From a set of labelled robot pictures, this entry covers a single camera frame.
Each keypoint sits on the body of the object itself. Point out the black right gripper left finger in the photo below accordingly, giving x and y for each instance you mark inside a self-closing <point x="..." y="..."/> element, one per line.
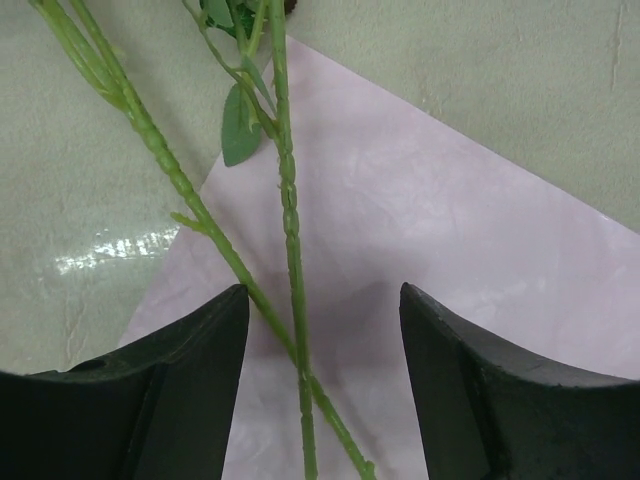
<point x="160" y="407"/>

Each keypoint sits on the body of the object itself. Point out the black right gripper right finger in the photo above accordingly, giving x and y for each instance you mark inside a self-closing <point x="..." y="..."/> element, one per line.
<point x="490" y="409"/>

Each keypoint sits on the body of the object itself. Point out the purple pink wrapping paper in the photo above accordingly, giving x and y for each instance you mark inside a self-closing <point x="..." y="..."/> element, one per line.
<point x="387" y="195"/>

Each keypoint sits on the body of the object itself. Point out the white flower stem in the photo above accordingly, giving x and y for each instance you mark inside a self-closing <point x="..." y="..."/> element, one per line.
<point x="287" y="171"/>

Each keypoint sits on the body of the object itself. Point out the pink flower stem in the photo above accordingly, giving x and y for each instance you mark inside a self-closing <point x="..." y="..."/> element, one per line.
<point x="249" y="113"/>

